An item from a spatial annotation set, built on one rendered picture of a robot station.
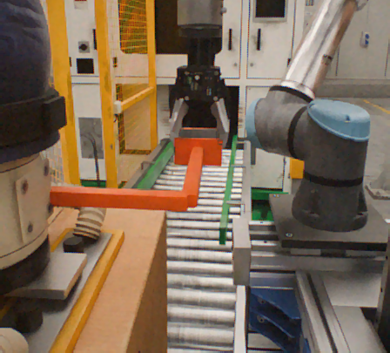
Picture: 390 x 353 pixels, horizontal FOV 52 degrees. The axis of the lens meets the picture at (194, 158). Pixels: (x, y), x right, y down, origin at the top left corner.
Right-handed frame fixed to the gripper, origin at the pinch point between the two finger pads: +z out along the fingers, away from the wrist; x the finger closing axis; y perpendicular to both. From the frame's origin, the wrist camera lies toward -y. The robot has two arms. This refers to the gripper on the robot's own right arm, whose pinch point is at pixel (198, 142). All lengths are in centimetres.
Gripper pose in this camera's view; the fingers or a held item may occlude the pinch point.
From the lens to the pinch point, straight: 74.3
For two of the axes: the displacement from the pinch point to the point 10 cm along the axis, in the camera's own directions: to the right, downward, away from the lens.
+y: -0.6, 2.7, -9.6
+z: -0.1, 9.6, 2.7
